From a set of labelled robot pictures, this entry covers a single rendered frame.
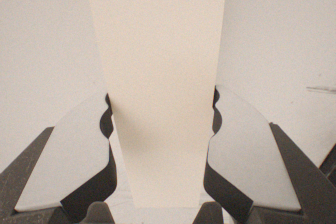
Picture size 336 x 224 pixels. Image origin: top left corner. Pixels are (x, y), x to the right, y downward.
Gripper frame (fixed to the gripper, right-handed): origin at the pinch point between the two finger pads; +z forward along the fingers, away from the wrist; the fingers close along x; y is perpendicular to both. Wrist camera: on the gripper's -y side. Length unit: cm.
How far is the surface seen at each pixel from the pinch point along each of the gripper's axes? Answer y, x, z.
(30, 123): 6.4, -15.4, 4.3
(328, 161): 44, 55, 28
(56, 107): 4.2, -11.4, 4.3
